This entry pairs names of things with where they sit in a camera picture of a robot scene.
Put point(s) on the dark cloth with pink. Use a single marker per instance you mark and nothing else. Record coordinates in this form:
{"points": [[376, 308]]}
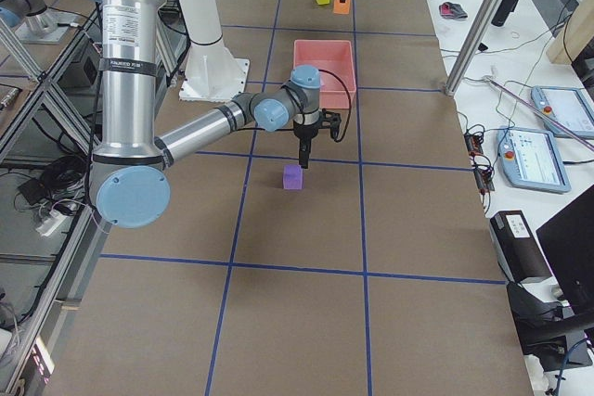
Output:
{"points": [[453, 11]]}

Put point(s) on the orange foam block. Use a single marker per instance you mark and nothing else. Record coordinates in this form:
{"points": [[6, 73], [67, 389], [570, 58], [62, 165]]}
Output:
{"points": [[342, 7]]}

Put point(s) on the black monitor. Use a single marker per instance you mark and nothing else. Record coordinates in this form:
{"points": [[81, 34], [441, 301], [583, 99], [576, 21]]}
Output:
{"points": [[567, 241]]}

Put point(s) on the near blue teach pendant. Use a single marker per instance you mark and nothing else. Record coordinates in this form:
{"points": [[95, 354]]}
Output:
{"points": [[531, 160]]}

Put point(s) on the far blue teach pendant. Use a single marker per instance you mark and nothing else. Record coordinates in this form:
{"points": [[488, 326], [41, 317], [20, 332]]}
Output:
{"points": [[567, 106]]}

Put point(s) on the purple foam block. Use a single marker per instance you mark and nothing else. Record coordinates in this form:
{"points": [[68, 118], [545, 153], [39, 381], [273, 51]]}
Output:
{"points": [[292, 178]]}

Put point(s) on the pink plastic bin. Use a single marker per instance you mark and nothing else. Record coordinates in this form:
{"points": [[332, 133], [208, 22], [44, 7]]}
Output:
{"points": [[336, 61]]}

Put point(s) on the blue teach pendant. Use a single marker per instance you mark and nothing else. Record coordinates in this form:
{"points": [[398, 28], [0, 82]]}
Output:
{"points": [[567, 106], [531, 160]]}

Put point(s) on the aluminium frame post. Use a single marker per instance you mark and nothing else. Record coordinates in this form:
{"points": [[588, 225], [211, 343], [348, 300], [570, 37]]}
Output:
{"points": [[475, 36]]}

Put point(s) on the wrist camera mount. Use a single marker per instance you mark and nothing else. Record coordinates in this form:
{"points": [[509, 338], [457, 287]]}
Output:
{"points": [[332, 122]]}

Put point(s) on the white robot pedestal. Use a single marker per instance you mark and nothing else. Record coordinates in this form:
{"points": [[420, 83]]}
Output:
{"points": [[211, 72]]}

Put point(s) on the black water bottle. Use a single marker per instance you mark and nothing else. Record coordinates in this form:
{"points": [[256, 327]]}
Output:
{"points": [[503, 12]]}

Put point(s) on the black power box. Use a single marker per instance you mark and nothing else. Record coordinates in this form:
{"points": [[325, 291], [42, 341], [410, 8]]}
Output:
{"points": [[517, 251]]}

